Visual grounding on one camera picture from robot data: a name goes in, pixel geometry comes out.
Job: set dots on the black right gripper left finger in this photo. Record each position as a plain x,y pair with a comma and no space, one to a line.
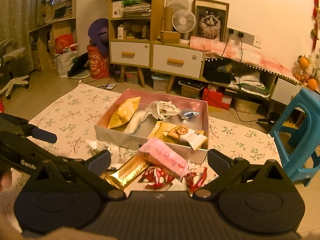
90,170

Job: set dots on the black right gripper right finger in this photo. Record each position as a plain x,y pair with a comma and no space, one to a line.
229,171

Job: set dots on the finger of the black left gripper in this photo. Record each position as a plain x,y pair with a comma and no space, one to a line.
37,133

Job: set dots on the gold foil snack bar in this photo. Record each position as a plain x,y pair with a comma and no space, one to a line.
127,173

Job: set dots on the red candy packet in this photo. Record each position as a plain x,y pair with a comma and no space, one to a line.
194,180
156,178

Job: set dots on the large yellow snack bag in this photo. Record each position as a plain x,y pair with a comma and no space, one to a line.
124,112

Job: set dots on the yellow lotus chip packet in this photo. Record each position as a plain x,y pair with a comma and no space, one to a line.
178,134

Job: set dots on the pink wafer packet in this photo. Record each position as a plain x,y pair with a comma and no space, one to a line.
159,154

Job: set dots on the small silver blue packet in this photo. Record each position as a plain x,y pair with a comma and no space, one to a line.
188,114

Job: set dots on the white red-label snack packet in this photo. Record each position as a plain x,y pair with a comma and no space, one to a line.
136,121

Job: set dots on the white green snack packet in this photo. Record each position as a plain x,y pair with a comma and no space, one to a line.
162,110

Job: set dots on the person left hand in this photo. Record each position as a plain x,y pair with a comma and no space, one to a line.
5,180

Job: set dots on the floral tablecloth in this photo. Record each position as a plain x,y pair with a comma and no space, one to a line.
82,116

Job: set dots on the pink silver cardboard box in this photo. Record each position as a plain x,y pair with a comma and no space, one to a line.
134,141

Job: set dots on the red box under sideboard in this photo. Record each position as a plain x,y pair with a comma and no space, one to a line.
216,99

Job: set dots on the blue plastic stool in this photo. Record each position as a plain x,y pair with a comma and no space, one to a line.
303,163

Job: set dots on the white shopping bag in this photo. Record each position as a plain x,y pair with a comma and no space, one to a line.
64,62

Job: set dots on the red cartoon bag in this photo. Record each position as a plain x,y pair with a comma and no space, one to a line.
99,63

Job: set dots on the long low wooden sideboard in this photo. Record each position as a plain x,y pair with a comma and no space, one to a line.
249,81

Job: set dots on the black bag in sideboard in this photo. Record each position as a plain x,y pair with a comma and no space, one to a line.
218,70

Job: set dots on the purple hat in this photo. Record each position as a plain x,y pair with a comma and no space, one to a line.
98,33

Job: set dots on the orange fruit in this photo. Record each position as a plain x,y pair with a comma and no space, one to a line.
312,84

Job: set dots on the pink checkered cloth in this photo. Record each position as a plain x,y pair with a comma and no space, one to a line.
243,53

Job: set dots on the wooden shelf cabinet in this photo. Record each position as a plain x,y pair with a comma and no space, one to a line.
130,38

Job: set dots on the framed cat picture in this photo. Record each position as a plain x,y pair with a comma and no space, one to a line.
212,17

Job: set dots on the small white desk fan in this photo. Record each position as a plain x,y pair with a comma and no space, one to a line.
184,21

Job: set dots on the stack of papers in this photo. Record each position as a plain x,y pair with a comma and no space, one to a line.
136,8

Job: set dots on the large white fan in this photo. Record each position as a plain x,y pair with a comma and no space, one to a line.
177,5

